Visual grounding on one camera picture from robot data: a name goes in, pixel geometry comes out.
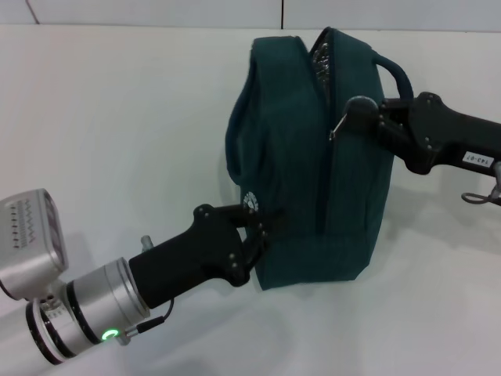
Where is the dark right arm cable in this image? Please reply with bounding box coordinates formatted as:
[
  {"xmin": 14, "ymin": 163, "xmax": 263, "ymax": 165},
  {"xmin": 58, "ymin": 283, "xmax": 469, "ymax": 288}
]
[{"xmin": 461, "ymin": 160, "xmax": 501, "ymax": 207}]

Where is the dark blue insulated bag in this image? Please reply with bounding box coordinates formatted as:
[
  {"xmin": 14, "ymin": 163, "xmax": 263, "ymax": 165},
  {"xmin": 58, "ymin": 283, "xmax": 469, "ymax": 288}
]
[{"xmin": 225, "ymin": 27, "xmax": 414, "ymax": 291}]

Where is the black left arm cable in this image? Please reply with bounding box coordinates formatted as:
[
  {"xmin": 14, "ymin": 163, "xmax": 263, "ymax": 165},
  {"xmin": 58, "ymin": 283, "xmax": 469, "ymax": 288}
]
[{"xmin": 124, "ymin": 297, "xmax": 176, "ymax": 337}]

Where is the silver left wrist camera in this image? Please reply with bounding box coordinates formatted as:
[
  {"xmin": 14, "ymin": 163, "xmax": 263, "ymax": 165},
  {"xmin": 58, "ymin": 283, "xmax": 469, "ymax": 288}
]
[{"xmin": 0, "ymin": 199, "xmax": 70, "ymax": 302}]

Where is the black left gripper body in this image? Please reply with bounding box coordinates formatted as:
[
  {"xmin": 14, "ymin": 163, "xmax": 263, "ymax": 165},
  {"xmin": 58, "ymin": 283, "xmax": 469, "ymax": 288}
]
[{"xmin": 128, "ymin": 204, "xmax": 252, "ymax": 309}]

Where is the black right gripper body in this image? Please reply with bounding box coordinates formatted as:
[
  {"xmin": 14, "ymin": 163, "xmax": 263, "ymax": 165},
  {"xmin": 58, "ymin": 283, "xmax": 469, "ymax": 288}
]
[{"xmin": 405, "ymin": 92, "xmax": 501, "ymax": 174}]

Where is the metal zipper pull ring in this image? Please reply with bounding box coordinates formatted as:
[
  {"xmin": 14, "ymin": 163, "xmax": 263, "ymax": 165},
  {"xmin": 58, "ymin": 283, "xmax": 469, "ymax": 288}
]
[{"xmin": 328, "ymin": 114, "xmax": 352, "ymax": 141}]

